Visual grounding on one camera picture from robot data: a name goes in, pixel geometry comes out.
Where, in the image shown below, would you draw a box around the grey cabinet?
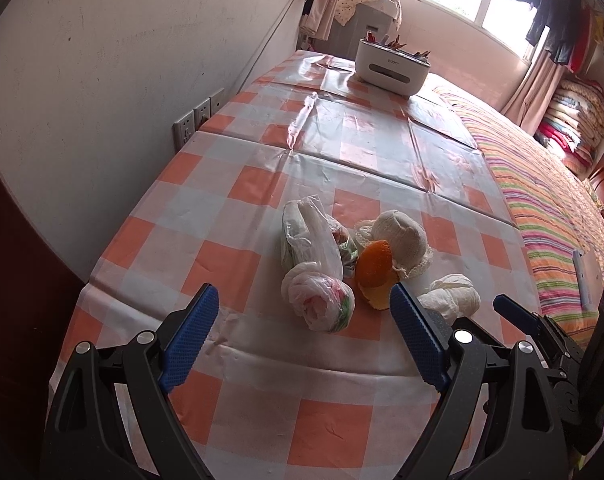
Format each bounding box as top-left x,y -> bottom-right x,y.
327,2 -> 403,63

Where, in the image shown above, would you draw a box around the clear plastic bag bundle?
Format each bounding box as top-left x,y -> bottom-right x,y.
281,195 -> 361,281

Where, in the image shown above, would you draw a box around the white wall cable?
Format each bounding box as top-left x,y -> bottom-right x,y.
247,0 -> 313,76

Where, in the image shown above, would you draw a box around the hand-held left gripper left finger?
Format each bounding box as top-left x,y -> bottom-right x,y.
39,284 -> 220,480

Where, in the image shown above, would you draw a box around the pink curtain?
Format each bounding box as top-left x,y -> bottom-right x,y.
502,25 -> 568,123

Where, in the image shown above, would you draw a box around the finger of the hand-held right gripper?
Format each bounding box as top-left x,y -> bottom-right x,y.
493,293 -> 581,362
537,355 -> 585,442

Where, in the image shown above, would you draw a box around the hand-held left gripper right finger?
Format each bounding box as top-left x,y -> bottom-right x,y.
389,282 -> 568,480

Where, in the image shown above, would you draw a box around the orange white checkered tablecloth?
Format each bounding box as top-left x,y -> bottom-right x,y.
47,50 -> 528,480

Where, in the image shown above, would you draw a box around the hanging pale garments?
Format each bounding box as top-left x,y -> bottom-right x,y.
299,0 -> 354,54

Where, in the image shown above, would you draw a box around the group of pens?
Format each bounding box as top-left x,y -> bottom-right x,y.
364,32 -> 431,59

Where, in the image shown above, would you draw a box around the white printed plastic bag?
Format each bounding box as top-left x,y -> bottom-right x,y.
281,262 -> 357,333

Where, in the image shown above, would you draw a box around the grey remote on bed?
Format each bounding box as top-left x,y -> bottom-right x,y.
572,249 -> 596,309

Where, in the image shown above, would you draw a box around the striped bed blanket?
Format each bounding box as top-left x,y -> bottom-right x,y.
432,72 -> 604,346

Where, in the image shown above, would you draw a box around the white desk organizer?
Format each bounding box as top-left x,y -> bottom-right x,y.
357,37 -> 433,100

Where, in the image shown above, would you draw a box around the stack of folded quilts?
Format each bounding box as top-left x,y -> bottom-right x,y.
534,77 -> 604,177

